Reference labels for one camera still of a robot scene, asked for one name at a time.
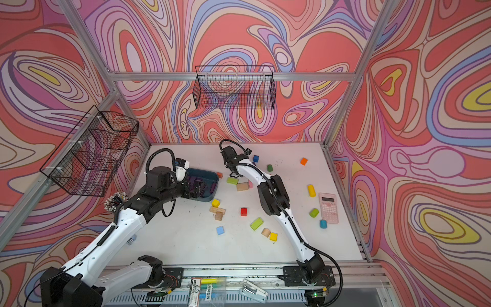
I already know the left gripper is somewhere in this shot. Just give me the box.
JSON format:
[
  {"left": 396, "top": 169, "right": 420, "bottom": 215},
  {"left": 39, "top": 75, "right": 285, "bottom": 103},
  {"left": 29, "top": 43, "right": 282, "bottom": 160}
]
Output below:
[{"left": 159, "top": 177, "right": 207, "bottom": 205}]

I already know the teal plastic storage bin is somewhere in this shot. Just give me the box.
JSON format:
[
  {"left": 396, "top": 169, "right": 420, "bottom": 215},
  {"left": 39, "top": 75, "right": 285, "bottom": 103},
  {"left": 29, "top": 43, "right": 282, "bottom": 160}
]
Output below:
[{"left": 182, "top": 168, "right": 219, "bottom": 202}]

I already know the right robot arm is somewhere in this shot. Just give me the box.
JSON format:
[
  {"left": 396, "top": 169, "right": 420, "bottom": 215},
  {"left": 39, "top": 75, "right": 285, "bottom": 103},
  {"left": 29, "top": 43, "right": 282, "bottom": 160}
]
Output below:
[{"left": 219, "top": 139, "right": 343, "bottom": 289}]

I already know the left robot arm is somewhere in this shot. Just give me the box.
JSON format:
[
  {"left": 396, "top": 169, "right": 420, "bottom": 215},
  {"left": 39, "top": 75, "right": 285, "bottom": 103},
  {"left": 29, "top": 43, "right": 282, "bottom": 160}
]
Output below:
[{"left": 40, "top": 148, "right": 199, "bottom": 306}]

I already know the lime green long brick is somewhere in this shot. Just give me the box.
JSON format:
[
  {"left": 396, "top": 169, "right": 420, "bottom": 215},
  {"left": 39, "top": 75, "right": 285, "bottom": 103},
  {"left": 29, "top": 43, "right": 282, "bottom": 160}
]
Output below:
[{"left": 226, "top": 177, "right": 239, "bottom": 185}]

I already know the natural wood block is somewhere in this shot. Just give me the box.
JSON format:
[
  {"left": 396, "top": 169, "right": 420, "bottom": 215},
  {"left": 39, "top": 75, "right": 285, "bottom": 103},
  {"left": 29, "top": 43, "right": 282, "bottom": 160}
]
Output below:
[{"left": 236, "top": 182, "right": 249, "bottom": 192}]

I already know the engraved wood block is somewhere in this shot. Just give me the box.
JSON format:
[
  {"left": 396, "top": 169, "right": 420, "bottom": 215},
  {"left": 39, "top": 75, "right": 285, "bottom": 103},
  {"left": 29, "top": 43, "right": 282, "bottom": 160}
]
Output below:
[{"left": 210, "top": 207, "right": 226, "bottom": 214}]

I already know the cup of pens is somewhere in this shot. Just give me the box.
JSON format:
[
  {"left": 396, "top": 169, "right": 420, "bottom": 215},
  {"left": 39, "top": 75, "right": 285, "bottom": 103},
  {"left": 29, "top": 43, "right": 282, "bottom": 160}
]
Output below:
[{"left": 104, "top": 192, "right": 129, "bottom": 213}]

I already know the blue stapler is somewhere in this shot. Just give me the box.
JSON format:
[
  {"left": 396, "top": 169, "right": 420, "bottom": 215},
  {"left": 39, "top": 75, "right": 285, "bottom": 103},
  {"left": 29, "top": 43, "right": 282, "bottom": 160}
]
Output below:
[{"left": 126, "top": 235, "right": 138, "bottom": 246}]

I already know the round wood brick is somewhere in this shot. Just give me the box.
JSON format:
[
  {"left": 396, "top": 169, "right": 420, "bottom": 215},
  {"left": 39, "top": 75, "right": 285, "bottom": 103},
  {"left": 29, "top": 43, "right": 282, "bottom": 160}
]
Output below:
[{"left": 262, "top": 228, "right": 271, "bottom": 237}]

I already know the yellow long brick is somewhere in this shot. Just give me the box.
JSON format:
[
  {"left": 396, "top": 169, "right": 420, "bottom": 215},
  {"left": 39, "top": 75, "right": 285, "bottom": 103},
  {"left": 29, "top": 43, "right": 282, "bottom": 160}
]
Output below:
[{"left": 308, "top": 185, "right": 317, "bottom": 198}]

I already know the lime green cube brick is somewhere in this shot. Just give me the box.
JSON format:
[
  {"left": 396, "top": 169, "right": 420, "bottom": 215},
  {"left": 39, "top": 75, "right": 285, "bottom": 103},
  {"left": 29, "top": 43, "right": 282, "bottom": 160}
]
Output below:
[{"left": 309, "top": 209, "right": 319, "bottom": 218}]

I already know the pink calculator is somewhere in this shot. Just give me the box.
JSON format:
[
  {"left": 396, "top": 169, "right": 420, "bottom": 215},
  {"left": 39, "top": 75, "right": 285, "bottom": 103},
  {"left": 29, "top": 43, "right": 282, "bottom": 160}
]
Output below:
[{"left": 319, "top": 193, "right": 339, "bottom": 224}]

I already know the black wire basket back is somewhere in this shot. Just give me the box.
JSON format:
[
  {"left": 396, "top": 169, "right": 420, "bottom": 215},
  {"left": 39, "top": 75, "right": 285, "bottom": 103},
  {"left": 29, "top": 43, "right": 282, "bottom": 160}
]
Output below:
[{"left": 193, "top": 65, "right": 276, "bottom": 110}]

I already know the black wire basket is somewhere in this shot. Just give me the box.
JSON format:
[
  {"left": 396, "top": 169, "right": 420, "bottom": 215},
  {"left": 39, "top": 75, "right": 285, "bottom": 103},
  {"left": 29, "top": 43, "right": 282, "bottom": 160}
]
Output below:
[
  {"left": 40, "top": 106, "right": 139, "bottom": 197},
  {"left": 193, "top": 65, "right": 276, "bottom": 110}
]

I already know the black wire basket left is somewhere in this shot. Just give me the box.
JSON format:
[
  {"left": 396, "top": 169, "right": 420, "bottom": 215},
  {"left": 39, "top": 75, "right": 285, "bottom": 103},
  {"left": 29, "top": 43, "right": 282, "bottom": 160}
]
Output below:
[{"left": 40, "top": 106, "right": 139, "bottom": 197}]

